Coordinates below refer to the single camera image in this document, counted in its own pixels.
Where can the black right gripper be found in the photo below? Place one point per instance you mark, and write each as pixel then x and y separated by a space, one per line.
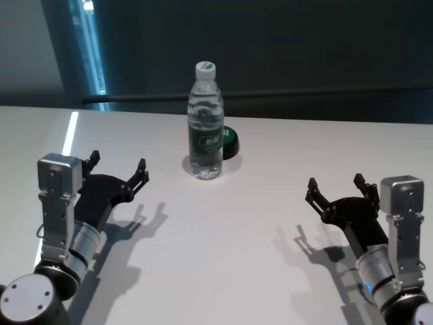
pixel 358 220

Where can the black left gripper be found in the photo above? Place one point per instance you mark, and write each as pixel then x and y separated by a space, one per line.
pixel 98 196

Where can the left robot arm silver black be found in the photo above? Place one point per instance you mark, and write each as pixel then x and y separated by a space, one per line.
pixel 81 240

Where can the right robot arm silver black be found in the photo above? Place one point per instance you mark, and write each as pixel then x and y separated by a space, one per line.
pixel 379 271

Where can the window glass strip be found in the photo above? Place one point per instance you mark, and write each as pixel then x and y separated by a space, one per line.
pixel 91 61

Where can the clear water bottle green label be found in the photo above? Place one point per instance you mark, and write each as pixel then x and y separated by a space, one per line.
pixel 205 101

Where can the green button black base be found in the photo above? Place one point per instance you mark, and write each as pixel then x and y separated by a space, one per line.
pixel 231 142

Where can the thick grey metal handrail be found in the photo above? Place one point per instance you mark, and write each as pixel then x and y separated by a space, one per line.
pixel 270 93

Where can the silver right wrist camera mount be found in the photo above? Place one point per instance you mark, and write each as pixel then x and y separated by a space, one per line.
pixel 402 210

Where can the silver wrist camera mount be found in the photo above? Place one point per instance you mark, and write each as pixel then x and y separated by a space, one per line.
pixel 402 210
pixel 57 189

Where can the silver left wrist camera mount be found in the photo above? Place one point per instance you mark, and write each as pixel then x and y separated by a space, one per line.
pixel 57 189

